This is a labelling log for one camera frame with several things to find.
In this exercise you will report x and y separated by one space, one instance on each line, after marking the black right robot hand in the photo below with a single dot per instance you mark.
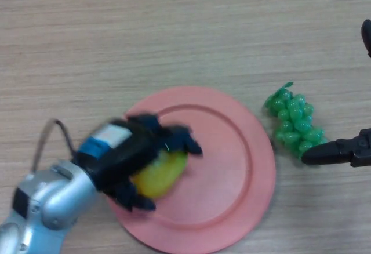
330 152

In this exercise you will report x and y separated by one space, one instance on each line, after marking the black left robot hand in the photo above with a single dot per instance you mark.
121 152

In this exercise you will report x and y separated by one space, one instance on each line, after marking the yellow green plastic starfruit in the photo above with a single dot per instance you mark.
162 175

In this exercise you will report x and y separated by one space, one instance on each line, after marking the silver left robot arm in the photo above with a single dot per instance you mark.
52 201

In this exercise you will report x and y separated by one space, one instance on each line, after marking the pink round plate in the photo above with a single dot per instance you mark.
226 164

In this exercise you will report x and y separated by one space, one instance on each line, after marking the green plastic grape bunch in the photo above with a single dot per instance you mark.
295 120

